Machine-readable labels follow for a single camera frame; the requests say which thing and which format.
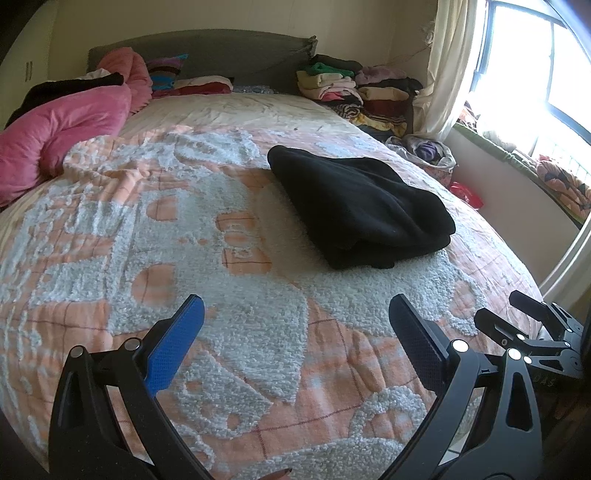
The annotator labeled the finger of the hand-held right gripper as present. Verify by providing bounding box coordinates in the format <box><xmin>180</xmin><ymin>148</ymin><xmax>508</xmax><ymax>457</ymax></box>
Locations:
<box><xmin>509</xmin><ymin>291</ymin><xmax>578</xmax><ymax>344</ymax></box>
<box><xmin>474</xmin><ymin>307</ymin><xmax>561</xmax><ymax>356</ymax></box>

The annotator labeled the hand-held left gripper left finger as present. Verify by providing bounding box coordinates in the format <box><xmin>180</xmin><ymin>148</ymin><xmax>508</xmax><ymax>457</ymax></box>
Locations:
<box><xmin>47</xmin><ymin>294</ymin><xmax>206</xmax><ymax>480</ymax></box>

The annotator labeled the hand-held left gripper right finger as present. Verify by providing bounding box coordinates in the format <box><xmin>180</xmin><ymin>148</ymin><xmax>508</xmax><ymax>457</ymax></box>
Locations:
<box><xmin>383</xmin><ymin>294</ymin><xmax>542</xmax><ymax>480</ymax></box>

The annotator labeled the black sweater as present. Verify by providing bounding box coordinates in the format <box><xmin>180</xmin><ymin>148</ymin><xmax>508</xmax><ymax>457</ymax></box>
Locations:
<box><xmin>268</xmin><ymin>144</ymin><xmax>457</xmax><ymax>271</ymax></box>

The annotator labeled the pile of folded clothes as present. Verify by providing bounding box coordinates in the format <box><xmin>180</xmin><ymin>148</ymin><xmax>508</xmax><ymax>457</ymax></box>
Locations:
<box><xmin>295</xmin><ymin>54</ymin><xmax>424</xmax><ymax>139</ymax></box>

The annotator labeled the red plastic bag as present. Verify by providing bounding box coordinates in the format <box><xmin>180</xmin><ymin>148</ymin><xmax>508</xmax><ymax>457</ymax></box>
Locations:
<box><xmin>449</xmin><ymin>181</ymin><xmax>485</xmax><ymax>209</ymax></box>

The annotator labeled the floral cushion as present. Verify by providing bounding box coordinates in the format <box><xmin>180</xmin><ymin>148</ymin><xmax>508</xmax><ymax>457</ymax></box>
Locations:
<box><xmin>536</xmin><ymin>159</ymin><xmax>591</xmax><ymax>217</ymax></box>

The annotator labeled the patterned laundry basket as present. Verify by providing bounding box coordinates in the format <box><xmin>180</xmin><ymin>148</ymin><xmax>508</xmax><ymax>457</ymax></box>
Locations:
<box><xmin>385</xmin><ymin>135</ymin><xmax>458</xmax><ymax>185</ymax></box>

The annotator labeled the bed with peach bedspread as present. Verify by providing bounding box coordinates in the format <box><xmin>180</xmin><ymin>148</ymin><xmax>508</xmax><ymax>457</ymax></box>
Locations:
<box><xmin>0</xmin><ymin>90</ymin><xmax>543</xmax><ymax>480</ymax></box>

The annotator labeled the window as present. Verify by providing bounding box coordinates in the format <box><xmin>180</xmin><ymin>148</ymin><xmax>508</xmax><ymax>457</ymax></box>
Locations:
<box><xmin>457</xmin><ymin>0</ymin><xmax>591</xmax><ymax>162</ymax></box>

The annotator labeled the cream curtain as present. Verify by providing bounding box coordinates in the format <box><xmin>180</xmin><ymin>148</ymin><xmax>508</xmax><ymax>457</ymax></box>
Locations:
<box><xmin>413</xmin><ymin>0</ymin><xmax>497</xmax><ymax>146</ymax></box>

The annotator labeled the pink quilt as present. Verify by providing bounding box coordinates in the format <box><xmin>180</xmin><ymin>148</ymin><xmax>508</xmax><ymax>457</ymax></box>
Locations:
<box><xmin>0</xmin><ymin>47</ymin><xmax>153</xmax><ymax>208</ymax></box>

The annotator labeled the red folded garment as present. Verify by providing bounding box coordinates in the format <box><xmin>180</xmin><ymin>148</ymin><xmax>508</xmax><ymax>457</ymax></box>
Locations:
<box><xmin>173</xmin><ymin>76</ymin><xmax>234</xmax><ymax>95</ymax></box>

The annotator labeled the black cloth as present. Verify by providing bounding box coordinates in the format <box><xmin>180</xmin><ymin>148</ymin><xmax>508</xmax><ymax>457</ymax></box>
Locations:
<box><xmin>4</xmin><ymin>73</ymin><xmax>125</xmax><ymax>130</ymax></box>

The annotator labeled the grey-green headboard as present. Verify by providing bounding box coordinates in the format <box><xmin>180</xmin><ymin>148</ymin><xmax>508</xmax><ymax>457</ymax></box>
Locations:
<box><xmin>88</xmin><ymin>29</ymin><xmax>319</xmax><ymax>95</ymax></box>

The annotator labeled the cream wardrobe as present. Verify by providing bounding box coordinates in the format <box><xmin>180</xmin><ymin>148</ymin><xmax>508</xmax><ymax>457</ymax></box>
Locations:
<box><xmin>0</xmin><ymin>0</ymin><xmax>58</xmax><ymax>125</ymax></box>

